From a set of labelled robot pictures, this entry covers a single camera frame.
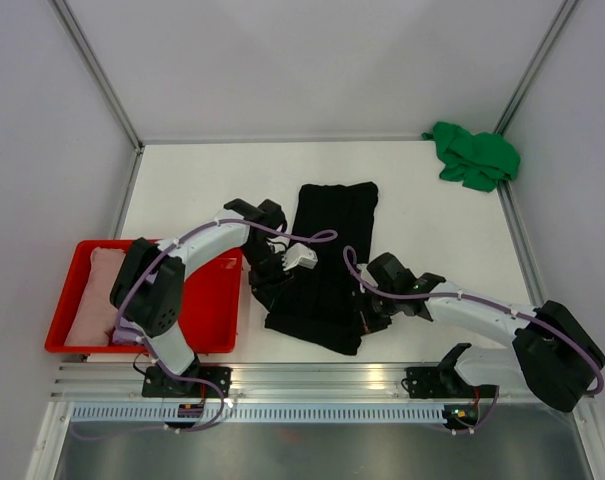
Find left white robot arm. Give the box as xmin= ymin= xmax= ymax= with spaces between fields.
xmin=109 ymin=199 xmax=293 ymax=396

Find right aluminium corner post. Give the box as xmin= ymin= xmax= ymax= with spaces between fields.
xmin=494 ymin=0 xmax=582 ymax=136

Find lavender rolled t shirt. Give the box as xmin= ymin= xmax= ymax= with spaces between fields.
xmin=112 ymin=323 xmax=145 ymax=345

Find aluminium front rail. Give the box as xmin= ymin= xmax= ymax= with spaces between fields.
xmin=49 ymin=362 xmax=596 ymax=404

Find left aluminium corner post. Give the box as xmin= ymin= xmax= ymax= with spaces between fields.
xmin=49 ymin=0 xmax=144 ymax=154

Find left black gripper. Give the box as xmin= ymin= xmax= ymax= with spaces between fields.
xmin=238 ymin=241 xmax=295 ymax=313

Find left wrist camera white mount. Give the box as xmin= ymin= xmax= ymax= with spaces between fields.
xmin=282 ymin=243 xmax=318 ymax=271

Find green crumpled t shirt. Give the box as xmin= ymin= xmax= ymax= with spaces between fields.
xmin=421 ymin=121 xmax=521 ymax=193

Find black t shirt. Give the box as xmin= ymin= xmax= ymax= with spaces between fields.
xmin=265 ymin=182 xmax=378 ymax=356

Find aluminium corner post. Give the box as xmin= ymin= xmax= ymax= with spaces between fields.
xmin=494 ymin=0 xmax=582 ymax=136
xmin=49 ymin=0 xmax=144 ymax=154

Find pink rolled t shirt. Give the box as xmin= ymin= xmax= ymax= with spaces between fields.
xmin=65 ymin=248 xmax=125 ymax=347

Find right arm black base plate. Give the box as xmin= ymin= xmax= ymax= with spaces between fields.
xmin=401 ymin=365 xmax=497 ymax=400

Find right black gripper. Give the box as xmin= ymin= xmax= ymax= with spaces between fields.
xmin=349 ymin=285 xmax=400 ymax=339

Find red plastic bin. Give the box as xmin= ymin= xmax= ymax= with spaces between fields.
xmin=44 ymin=239 xmax=242 ymax=355

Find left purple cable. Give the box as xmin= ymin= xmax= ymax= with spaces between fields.
xmin=71 ymin=219 xmax=339 ymax=441

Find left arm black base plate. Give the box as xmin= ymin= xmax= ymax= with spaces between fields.
xmin=141 ymin=366 xmax=232 ymax=399

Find slotted grey cable duct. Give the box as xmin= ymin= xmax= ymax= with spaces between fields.
xmin=71 ymin=402 xmax=446 ymax=424

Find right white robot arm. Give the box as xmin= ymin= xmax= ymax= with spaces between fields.
xmin=343 ymin=247 xmax=605 ymax=413

